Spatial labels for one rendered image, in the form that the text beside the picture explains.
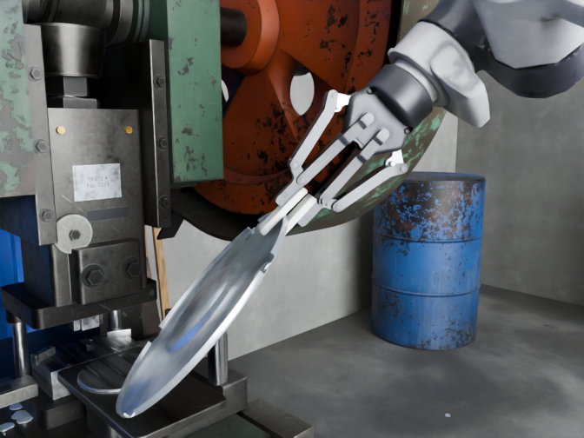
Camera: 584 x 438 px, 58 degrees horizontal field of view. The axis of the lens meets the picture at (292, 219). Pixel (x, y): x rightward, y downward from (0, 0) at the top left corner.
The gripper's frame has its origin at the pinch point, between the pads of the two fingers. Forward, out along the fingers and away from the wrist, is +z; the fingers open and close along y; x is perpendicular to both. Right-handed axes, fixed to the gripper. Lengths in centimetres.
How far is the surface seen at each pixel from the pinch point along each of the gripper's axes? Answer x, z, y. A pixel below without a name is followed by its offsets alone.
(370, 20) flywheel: -21.5, -29.0, 6.9
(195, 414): -4.6, 27.0, -10.5
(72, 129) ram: -19.2, 12.6, 26.5
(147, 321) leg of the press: -59, 42, -6
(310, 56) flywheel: -36.2, -22.0, 9.2
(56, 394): -19.7, 44.7, 2.3
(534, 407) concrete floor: -128, -9, -159
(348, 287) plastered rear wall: -244, 14, -110
